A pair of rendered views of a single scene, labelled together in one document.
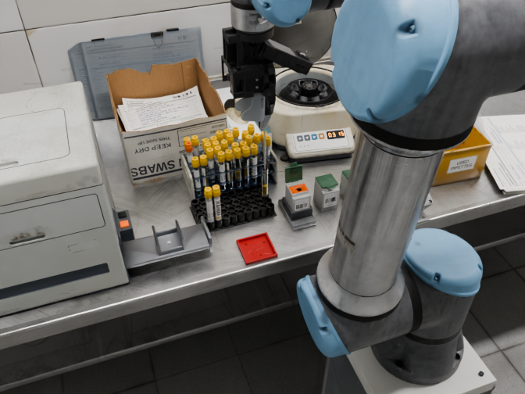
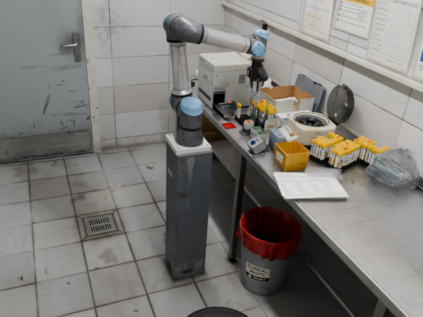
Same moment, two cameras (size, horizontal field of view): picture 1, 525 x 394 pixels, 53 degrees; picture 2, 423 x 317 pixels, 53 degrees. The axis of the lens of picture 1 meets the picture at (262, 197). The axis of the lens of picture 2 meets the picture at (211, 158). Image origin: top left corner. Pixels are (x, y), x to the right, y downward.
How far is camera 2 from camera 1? 239 cm
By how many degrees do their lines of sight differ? 68
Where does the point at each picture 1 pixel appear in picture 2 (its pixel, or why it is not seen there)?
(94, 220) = (211, 82)
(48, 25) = (297, 63)
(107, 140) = not seen: hidden behind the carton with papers
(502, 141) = (313, 180)
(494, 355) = not seen: outside the picture
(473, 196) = (269, 168)
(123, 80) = (297, 90)
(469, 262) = (188, 104)
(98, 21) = (306, 69)
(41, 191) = (208, 66)
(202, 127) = (270, 101)
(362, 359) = not seen: hidden behind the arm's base
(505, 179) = (281, 175)
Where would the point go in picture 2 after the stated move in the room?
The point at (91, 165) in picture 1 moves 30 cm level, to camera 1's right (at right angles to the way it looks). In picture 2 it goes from (214, 65) to (216, 80)
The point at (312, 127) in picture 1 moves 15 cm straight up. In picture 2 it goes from (290, 126) to (294, 102)
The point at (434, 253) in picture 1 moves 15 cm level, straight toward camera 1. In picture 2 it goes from (190, 100) to (165, 94)
